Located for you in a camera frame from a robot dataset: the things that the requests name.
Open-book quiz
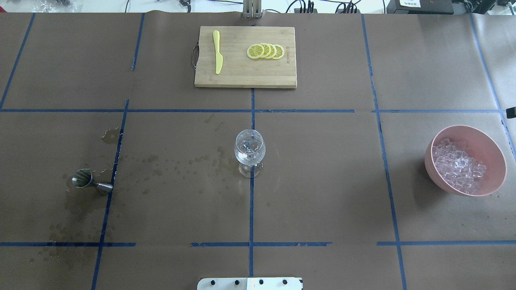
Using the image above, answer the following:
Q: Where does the steel double jigger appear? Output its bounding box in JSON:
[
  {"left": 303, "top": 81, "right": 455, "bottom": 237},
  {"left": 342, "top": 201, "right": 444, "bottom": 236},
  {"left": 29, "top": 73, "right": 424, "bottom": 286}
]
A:
[{"left": 71, "top": 168, "right": 114, "bottom": 195}]

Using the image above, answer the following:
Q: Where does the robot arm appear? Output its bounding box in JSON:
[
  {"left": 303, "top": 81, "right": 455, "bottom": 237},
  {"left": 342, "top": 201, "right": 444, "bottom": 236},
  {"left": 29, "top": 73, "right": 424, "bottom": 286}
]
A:
[{"left": 506, "top": 107, "right": 516, "bottom": 119}]

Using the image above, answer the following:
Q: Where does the clear wine glass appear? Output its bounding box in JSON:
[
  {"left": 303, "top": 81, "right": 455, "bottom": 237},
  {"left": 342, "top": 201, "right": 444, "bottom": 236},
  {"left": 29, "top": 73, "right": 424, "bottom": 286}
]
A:
[{"left": 234, "top": 130, "right": 266, "bottom": 178}]

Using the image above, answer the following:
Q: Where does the pile of ice cubes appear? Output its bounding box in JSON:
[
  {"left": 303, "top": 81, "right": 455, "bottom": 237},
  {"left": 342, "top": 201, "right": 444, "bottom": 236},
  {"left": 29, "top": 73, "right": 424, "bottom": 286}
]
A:
[{"left": 431, "top": 139, "right": 487, "bottom": 195}]

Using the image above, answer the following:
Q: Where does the lemon slice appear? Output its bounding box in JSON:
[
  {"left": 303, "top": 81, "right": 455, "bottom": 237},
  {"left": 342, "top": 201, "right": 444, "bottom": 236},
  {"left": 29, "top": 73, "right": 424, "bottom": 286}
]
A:
[
  {"left": 272, "top": 44, "right": 285, "bottom": 60},
  {"left": 260, "top": 43, "right": 273, "bottom": 59},
  {"left": 246, "top": 44, "right": 265, "bottom": 59},
  {"left": 264, "top": 43, "right": 277, "bottom": 59}
]

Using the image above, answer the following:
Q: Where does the front lemon slice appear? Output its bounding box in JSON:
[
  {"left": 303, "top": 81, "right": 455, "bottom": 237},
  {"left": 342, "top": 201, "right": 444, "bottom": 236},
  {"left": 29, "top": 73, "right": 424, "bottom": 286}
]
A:
[{"left": 246, "top": 44, "right": 265, "bottom": 59}]

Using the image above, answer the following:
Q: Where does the bamboo cutting board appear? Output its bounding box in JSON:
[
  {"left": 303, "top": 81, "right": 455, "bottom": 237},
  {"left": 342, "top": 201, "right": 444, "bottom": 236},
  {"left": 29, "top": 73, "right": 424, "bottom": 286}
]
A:
[{"left": 195, "top": 26, "right": 298, "bottom": 89}]

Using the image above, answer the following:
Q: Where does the back lemon slice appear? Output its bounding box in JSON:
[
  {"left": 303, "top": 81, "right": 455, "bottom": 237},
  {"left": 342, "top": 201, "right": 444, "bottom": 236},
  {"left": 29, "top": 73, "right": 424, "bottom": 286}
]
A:
[{"left": 272, "top": 44, "right": 285, "bottom": 60}]

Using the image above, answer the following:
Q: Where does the yellow plastic knife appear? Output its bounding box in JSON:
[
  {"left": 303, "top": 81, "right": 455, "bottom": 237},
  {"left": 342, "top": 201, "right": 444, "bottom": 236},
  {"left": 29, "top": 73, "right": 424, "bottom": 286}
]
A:
[{"left": 212, "top": 30, "right": 224, "bottom": 74}]

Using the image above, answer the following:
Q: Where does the black device box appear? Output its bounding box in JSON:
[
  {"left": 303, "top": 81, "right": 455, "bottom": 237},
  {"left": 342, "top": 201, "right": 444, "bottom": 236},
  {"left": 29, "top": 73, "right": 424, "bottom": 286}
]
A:
[{"left": 386, "top": 0, "right": 454, "bottom": 15}]

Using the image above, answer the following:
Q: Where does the pink bowl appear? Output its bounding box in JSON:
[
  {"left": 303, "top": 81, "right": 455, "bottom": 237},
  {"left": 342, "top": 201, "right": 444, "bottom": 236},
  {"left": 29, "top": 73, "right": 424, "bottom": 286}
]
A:
[{"left": 424, "top": 125, "right": 507, "bottom": 197}]

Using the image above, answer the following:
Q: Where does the aluminium frame post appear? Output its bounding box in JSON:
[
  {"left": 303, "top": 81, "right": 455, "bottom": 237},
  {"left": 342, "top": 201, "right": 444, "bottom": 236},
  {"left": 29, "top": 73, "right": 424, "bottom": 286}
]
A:
[{"left": 242, "top": 0, "right": 263, "bottom": 19}]

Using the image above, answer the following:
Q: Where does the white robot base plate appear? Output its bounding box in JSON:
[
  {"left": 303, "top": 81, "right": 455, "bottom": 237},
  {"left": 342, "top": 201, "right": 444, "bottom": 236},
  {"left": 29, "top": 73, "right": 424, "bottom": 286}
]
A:
[{"left": 197, "top": 277, "right": 304, "bottom": 290}]

